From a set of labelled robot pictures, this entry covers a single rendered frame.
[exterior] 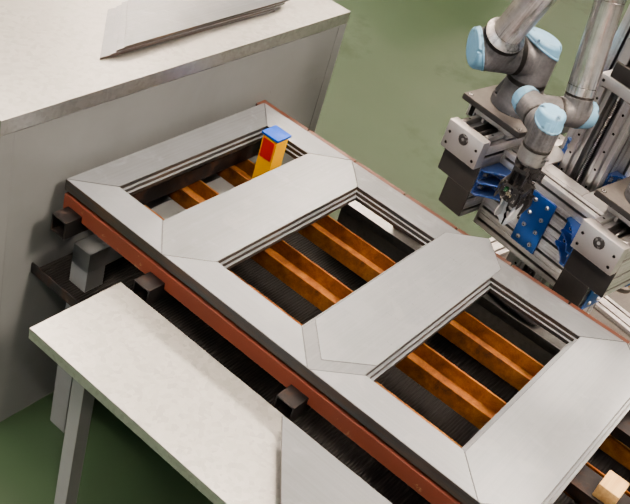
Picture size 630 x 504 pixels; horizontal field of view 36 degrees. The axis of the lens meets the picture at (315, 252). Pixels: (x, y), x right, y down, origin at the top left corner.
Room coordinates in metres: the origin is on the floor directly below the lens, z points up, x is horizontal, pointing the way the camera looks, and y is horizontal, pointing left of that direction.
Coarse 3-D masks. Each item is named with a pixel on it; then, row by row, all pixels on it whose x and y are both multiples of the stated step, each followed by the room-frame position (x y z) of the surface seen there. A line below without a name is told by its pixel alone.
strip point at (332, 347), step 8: (320, 328) 1.66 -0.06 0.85; (328, 328) 1.67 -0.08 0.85; (320, 336) 1.63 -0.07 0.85; (328, 336) 1.64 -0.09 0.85; (336, 336) 1.65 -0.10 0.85; (320, 344) 1.61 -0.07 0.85; (328, 344) 1.62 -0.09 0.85; (336, 344) 1.63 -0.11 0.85; (344, 344) 1.63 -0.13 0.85; (320, 352) 1.58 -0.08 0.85; (328, 352) 1.59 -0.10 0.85; (336, 352) 1.60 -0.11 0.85; (344, 352) 1.61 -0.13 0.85; (352, 352) 1.62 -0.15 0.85; (360, 352) 1.63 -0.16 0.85; (328, 360) 1.57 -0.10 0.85; (336, 360) 1.58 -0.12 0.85; (344, 360) 1.58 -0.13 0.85; (352, 360) 1.59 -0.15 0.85; (360, 360) 1.60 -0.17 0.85; (368, 360) 1.61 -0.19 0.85
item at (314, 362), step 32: (192, 160) 2.15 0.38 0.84; (128, 192) 1.94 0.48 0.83; (352, 192) 2.25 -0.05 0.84; (288, 224) 2.00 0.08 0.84; (160, 256) 1.74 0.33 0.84; (192, 288) 1.68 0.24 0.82; (480, 288) 2.01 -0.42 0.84; (448, 320) 1.86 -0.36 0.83; (544, 320) 1.97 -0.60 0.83; (320, 384) 1.51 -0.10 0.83; (448, 480) 1.35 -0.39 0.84
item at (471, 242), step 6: (450, 234) 2.18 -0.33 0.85; (456, 234) 2.19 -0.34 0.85; (462, 240) 2.17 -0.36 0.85; (468, 240) 2.18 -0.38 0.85; (474, 240) 2.19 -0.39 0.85; (468, 246) 2.16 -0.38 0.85; (474, 246) 2.17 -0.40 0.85; (480, 246) 2.17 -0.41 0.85; (486, 246) 2.18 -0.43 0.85; (480, 252) 2.15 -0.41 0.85; (486, 252) 2.16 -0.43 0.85; (492, 252) 2.17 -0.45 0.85; (486, 258) 2.13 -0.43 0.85; (492, 258) 2.14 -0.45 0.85; (498, 264) 2.12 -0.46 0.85
